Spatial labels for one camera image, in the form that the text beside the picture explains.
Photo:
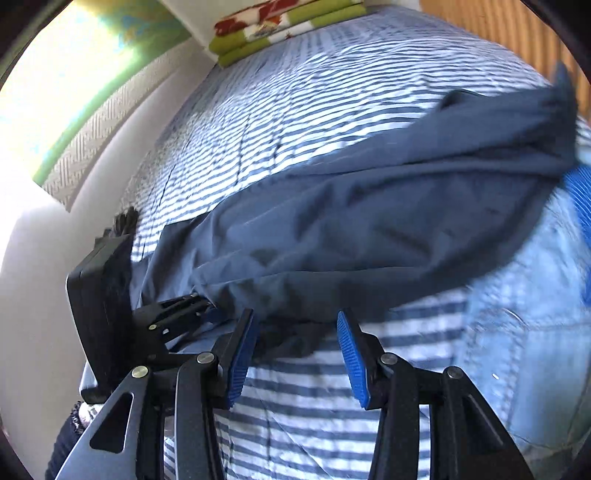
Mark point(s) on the dark blue-grey pants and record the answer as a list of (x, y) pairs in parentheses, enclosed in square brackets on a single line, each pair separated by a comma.
[(369, 207)]

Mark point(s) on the wooden slatted bed frame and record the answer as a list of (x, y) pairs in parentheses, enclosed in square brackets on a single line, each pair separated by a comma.
[(498, 32)]

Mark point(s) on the light blue denim garment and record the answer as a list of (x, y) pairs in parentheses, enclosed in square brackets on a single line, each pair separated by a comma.
[(531, 323)]

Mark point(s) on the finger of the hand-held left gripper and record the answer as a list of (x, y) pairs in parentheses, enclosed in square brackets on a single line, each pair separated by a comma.
[(189, 330), (180, 305)]

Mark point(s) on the red white folded blanket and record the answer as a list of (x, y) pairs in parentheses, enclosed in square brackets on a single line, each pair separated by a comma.
[(268, 14)]

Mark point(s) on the bright blue striped shirt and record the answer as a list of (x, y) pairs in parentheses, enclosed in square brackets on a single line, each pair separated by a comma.
[(579, 198)]

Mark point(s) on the white textured wall panel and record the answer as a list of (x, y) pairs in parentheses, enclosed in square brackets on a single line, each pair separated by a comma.
[(92, 152)]

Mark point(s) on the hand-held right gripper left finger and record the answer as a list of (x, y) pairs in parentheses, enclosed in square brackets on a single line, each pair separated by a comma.
[(240, 355)]

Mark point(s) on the dark grey garment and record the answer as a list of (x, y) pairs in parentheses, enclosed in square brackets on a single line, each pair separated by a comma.
[(125, 221)]

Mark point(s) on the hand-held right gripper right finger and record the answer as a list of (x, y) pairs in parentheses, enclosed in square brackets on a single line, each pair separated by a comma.
[(353, 364)]

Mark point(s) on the wall poster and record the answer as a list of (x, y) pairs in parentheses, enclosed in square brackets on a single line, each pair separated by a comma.
[(69, 83)]

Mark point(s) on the blue white striped bedspread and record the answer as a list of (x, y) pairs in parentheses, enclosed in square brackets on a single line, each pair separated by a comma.
[(323, 115)]

